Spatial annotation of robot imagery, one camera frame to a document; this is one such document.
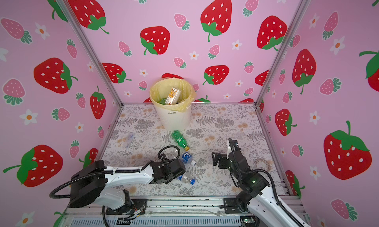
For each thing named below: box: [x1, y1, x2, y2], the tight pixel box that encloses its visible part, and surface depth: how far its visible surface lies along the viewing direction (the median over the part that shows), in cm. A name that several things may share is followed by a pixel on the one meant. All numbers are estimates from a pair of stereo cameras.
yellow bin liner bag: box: [149, 77, 197, 113], surface depth 97 cm
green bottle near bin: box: [171, 129, 190, 152], surface depth 96 cm
